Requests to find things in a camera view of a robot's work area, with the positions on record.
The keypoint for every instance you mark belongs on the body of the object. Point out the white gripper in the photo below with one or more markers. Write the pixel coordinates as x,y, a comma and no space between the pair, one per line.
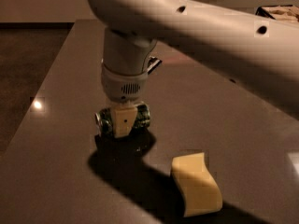
123,86

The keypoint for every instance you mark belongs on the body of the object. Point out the green aluminium drink can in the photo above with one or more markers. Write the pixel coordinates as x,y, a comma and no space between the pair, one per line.
119,121

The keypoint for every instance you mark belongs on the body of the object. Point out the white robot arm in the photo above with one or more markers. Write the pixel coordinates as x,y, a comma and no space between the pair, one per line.
261,54

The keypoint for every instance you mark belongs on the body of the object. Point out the black snack packet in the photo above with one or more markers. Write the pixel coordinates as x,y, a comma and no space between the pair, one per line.
153,63

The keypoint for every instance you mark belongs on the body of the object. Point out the yellow wavy sponge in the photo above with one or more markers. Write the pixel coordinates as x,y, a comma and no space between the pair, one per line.
198,188

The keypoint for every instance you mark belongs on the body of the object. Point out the black tray with items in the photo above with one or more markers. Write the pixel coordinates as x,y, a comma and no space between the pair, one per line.
287,13

